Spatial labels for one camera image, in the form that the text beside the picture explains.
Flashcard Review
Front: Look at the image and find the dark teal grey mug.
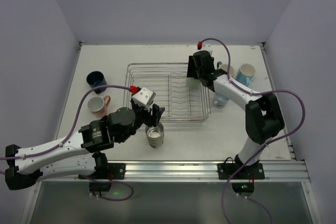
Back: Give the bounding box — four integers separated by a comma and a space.
216, 61, 235, 78

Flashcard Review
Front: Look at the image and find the mint green cup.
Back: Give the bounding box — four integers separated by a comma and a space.
186, 77, 200, 90

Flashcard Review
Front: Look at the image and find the cream brown cup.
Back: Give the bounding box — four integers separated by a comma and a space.
145, 123, 164, 144
149, 140, 164, 148

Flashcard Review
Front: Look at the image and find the pale blue grey cup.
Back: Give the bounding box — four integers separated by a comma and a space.
214, 92, 229, 108

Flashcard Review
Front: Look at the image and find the light blue mug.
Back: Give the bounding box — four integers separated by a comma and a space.
235, 63, 256, 87

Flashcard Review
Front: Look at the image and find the pink dotted mug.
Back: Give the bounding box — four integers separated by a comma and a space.
87, 95, 111, 116

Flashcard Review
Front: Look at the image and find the dark blue mug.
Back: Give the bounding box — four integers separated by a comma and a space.
86, 71, 107, 88

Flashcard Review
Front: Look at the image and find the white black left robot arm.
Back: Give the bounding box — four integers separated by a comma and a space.
5, 102, 165, 190

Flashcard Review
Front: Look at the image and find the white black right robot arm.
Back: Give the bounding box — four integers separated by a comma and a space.
187, 50, 285, 166

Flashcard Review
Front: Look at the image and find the left controller box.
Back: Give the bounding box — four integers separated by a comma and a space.
89, 182, 111, 193

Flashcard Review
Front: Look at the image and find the controller box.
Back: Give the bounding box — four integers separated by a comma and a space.
89, 182, 111, 193
232, 183, 255, 197

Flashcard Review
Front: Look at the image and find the right controller box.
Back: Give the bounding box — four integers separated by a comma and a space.
232, 183, 255, 197

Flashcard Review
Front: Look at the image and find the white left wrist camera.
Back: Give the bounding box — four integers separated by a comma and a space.
132, 87, 156, 112

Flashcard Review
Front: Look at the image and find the chrome wire dish rack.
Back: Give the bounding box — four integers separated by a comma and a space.
125, 62, 211, 123

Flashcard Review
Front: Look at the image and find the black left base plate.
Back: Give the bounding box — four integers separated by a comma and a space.
88, 163, 126, 180

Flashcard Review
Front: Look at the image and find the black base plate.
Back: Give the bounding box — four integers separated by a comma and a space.
217, 155, 265, 180
88, 163, 126, 180

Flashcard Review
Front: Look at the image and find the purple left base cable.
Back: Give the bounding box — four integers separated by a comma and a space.
89, 179, 134, 200

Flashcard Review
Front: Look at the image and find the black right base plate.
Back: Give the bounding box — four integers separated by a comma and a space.
217, 155, 265, 180

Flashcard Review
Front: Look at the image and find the aluminium mounting rail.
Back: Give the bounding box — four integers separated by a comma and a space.
37, 160, 310, 182

